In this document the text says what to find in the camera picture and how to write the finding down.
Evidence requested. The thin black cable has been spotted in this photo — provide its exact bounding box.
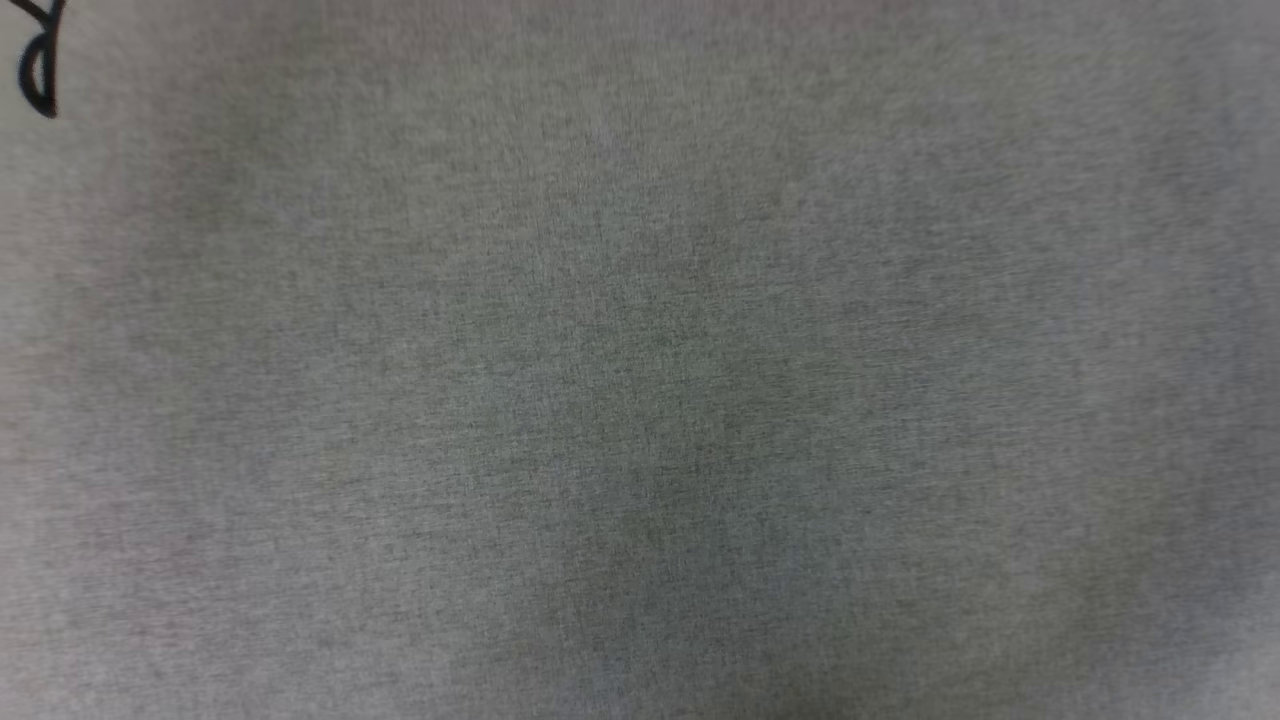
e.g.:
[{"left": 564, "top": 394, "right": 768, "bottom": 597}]
[{"left": 18, "top": 0, "right": 67, "bottom": 119}]

